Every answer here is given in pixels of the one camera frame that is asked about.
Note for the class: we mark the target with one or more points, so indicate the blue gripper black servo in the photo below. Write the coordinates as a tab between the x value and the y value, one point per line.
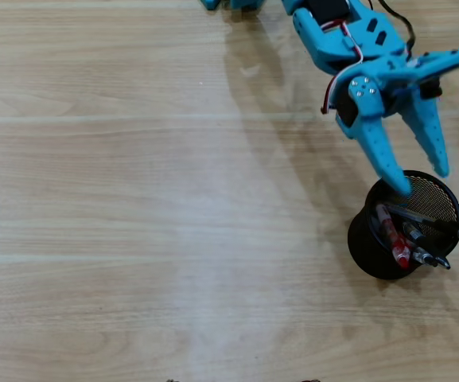
388	81

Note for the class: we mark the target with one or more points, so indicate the clear stick pen black grip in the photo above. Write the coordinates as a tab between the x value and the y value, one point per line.
412	215

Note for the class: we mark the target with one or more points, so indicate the clear retractable pen grey grip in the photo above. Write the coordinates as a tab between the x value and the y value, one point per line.
412	232

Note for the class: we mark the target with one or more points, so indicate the red retractable pen pale grip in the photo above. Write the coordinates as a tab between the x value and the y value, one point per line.
396	242

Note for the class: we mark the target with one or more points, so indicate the black retractable pen black grip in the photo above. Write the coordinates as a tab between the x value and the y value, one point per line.
426	256

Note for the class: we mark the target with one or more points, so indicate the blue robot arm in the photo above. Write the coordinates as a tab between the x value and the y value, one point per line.
324	41

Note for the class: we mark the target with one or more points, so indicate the black mesh pen holder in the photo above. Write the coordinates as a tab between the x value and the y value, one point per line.
360	246

